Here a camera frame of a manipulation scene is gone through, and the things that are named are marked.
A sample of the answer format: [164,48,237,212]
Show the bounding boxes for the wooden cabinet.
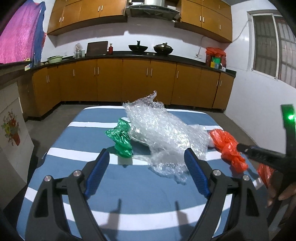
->
[47,0,127,36]
[175,0,232,43]

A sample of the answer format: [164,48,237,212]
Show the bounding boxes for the lower wooden kitchen cabinets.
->
[18,54,236,118]

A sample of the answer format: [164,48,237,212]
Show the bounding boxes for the red bottle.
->
[108,43,113,55]

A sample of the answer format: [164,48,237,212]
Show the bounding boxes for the flower picture panel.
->
[1,99,34,182]

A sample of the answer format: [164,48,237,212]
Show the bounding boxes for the black wok left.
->
[128,41,148,54]

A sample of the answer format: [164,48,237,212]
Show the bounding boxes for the upper left wooden cabinet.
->
[47,0,127,36]

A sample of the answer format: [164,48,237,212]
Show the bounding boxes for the red bag with containers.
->
[206,47,226,71]

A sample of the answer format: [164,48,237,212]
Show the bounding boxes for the range hood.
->
[125,0,180,21]

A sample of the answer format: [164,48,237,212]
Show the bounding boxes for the red basket with orange liner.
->
[257,163,275,188]

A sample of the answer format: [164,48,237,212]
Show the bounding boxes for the green plastic bag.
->
[105,118,133,158]

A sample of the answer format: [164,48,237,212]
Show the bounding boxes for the green basin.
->
[47,56,63,64]

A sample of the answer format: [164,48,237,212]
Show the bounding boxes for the person's hand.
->
[265,171,296,223]

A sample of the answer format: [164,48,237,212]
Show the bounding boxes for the window with bars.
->
[248,10,295,88]

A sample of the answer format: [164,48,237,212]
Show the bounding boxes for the clear jar with bag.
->
[74,43,85,58]

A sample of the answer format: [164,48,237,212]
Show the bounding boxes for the pink purple hanging cloth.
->
[1,1,46,64]

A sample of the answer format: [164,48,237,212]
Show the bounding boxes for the dark cutting board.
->
[86,41,108,57]

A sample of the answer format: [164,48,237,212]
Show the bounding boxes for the black wok with lid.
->
[154,43,173,56]

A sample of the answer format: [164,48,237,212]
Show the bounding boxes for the upper right wooden cabinet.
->
[175,0,232,43]

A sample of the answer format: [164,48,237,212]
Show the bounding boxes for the clear bubble wrap sheet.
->
[123,91,213,184]

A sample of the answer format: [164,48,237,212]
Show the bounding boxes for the blue white striped tablecloth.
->
[16,105,269,241]

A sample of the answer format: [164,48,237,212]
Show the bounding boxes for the small orange plastic bag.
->
[209,128,248,173]

